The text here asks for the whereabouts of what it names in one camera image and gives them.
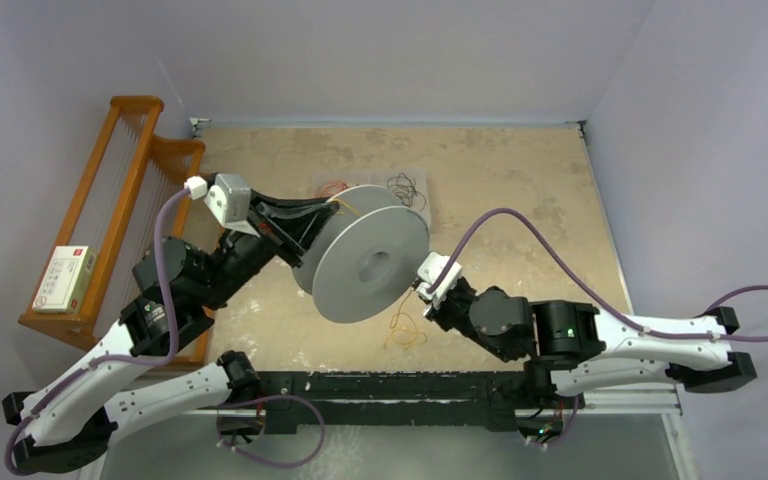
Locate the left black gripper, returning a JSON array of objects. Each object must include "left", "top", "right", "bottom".
[{"left": 196, "top": 187, "right": 336, "bottom": 310}]

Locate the grey cable spool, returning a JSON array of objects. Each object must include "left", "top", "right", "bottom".
[{"left": 293, "top": 185, "right": 430, "bottom": 324}]

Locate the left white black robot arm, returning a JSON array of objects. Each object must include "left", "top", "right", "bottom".
[{"left": 2, "top": 177, "right": 340, "bottom": 476}]

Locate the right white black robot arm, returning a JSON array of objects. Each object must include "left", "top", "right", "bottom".
[{"left": 414, "top": 278, "right": 757, "bottom": 407}]

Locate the clear plastic compartment tray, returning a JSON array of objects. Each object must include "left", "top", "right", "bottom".
[{"left": 309, "top": 167, "right": 433, "bottom": 230}]

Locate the orange wooden rack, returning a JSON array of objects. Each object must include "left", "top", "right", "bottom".
[{"left": 18, "top": 95, "right": 205, "bottom": 351}]

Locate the white red cardboard box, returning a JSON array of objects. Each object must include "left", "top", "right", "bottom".
[{"left": 31, "top": 245, "right": 97, "bottom": 314}]

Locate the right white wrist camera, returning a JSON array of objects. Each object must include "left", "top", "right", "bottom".
[{"left": 412, "top": 252, "right": 463, "bottom": 319}]

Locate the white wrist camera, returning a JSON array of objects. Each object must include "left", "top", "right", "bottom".
[
  {"left": 412, "top": 252, "right": 463, "bottom": 319},
  {"left": 183, "top": 173, "right": 260, "bottom": 237}
]

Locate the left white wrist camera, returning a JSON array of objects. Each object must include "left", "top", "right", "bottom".
[{"left": 183, "top": 173, "right": 260, "bottom": 237}]

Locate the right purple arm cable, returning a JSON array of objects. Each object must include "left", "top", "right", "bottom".
[{"left": 423, "top": 207, "right": 768, "bottom": 344}]

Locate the black wire bundle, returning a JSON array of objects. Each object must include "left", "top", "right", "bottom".
[{"left": 385, "top": 172, "right": 429, "bottom": 212}]

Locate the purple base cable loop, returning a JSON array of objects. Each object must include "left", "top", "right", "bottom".
[{"left": 215, "top": 389, "right": 329, "bottom": 468}]

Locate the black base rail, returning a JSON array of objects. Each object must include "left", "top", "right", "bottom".
[{"left": 224, "top": 367, "right": 585, "bottom": 434}]

